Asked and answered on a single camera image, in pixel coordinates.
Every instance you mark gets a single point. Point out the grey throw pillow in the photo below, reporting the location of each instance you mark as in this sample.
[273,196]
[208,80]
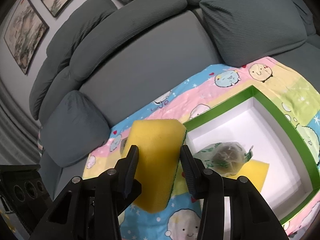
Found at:
[74,129]
[247,30]

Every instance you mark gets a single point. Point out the grey sofa bed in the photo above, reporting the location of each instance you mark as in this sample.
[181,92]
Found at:
[122,58]

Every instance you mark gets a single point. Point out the yellow sponge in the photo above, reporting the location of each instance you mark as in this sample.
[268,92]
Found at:
[256,171]
[159,142]

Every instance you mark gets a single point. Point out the green white box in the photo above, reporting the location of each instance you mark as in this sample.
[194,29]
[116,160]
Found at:
[251,119]

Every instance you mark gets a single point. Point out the bagged steel wool scrubber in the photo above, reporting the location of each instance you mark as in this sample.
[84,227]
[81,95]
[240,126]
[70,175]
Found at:
[225,158]

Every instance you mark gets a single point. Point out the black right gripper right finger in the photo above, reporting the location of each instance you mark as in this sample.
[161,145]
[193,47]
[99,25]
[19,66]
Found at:
[251,216]

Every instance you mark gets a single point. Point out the grey curtain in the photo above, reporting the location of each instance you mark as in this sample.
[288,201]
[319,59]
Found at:
[18,134]

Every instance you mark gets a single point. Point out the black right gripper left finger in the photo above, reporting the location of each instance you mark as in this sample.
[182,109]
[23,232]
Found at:
[89,208]

